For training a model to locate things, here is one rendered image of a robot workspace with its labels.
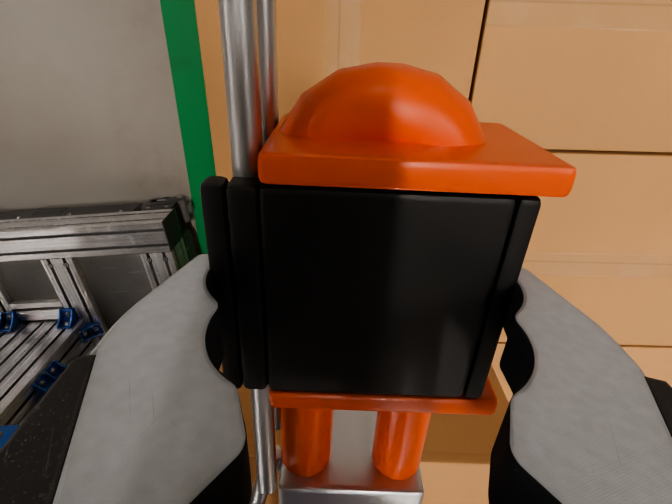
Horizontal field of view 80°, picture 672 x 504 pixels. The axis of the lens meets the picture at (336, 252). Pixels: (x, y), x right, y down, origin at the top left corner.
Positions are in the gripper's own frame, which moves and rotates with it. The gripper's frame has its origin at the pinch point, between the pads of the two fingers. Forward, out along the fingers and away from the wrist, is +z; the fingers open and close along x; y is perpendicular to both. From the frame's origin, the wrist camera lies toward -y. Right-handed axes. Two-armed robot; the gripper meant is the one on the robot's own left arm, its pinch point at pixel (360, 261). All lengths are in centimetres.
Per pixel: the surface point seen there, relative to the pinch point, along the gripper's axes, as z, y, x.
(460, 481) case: 13.5, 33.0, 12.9
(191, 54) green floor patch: 108, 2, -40
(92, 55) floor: 108, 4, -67
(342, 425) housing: 2.2, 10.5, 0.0
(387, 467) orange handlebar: -0.2, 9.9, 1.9
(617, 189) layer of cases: 54, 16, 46
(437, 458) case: 13.9, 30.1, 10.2
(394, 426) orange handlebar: -0.2, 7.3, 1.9
